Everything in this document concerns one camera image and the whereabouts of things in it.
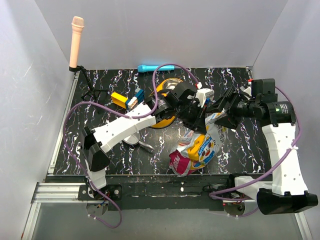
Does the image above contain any yellow double pet bowl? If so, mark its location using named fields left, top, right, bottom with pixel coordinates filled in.
left=148, top=77, right=185, bottom=130

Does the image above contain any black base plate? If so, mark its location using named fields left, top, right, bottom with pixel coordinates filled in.
left=44, top=173, right=263, bottom=212

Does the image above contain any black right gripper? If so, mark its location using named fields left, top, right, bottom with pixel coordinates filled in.
left=208, top=86, right=258, bottom=129

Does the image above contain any silver metal scoop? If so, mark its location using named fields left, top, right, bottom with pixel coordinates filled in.
left=122, top=132, right=155, bottom=151

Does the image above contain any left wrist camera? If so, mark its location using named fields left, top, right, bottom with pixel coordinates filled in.
left=173, top=81, right=214, bottom=108

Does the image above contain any cyan flashlight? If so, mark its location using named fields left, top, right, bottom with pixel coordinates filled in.
left=137, top=64, right=175, bottom=73

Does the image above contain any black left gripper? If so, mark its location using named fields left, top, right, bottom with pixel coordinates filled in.
left=175, top=102, right=208, bottom=137

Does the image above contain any pink microphone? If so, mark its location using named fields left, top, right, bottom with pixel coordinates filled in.
left=69, top=16, right=84, bottom=72

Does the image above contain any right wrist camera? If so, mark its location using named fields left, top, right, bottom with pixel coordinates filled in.
left=240, top=78, right=278, bottom=102

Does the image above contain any blue beige brick stack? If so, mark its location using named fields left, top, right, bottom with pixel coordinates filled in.
left=125, top=88, right=144, bottom=110

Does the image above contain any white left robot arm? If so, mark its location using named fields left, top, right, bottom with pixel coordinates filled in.
left=81, top=88, right=212, bottom=200

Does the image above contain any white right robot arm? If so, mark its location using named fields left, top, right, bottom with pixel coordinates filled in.
left=209, top=86, right=319, bottom=215

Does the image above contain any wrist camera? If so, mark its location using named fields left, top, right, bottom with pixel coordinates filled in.
left=240, top=78, right=278, bottom=102
left=173, top=81, right=214, bottom=108

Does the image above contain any pink white pet food bag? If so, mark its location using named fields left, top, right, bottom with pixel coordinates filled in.
left=169, top=112, right=228, bottom=177

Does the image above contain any yellow toy brick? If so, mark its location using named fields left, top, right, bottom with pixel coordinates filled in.
left=111, top=92, right=129, bottom=109

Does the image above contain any aluminium frame rail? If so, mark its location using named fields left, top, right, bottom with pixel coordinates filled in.
left=21, top=72, right=83, bottom=240

